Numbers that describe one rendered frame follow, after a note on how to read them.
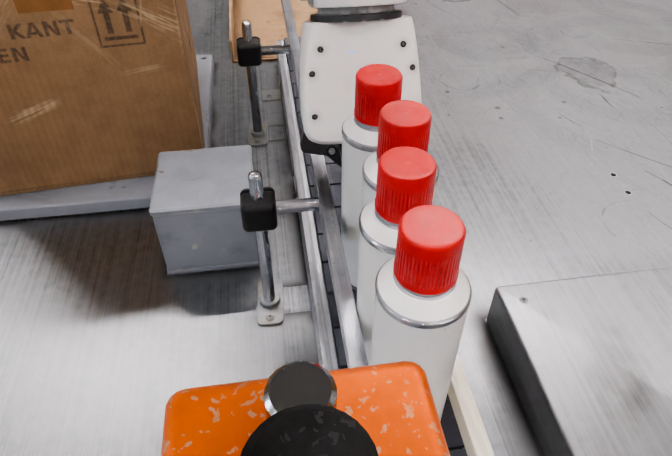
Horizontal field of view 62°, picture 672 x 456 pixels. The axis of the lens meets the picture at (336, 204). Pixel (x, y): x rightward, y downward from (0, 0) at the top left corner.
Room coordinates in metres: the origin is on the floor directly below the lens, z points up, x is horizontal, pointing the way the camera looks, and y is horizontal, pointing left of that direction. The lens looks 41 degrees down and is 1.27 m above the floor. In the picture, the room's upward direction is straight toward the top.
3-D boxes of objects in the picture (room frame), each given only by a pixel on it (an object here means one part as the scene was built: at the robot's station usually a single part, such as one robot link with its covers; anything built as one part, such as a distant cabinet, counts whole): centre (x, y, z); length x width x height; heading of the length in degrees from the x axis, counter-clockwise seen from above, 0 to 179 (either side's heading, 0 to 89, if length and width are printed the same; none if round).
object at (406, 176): (0.25, -0.04, 0.98); 0.05 x 0.05 x 0.20
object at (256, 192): (0.36, 0.04, 0.91); 0.07 x 0.03 x 0.16; 98
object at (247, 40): (0.66, 0.09, 0.91); 0.07 x 0.03 x 0.16; 98
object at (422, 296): (0.20, -0.05, 0.98); 0.05 x 0.05 x 0.20
